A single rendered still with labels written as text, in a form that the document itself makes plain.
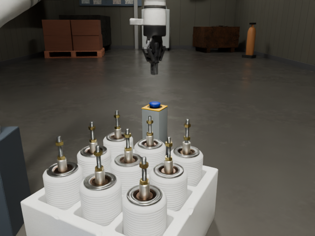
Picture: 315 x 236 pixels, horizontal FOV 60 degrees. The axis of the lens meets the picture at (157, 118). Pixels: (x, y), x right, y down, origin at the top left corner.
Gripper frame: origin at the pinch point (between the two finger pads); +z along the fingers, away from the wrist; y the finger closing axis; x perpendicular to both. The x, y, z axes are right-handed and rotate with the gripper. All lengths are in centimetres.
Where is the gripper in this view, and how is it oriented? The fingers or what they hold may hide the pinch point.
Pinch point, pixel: (154, 69)
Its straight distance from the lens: 94.9
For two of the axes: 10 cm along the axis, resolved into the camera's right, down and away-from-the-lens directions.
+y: 4.7, -2.5, 8.4
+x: -8.8, -1.5, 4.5
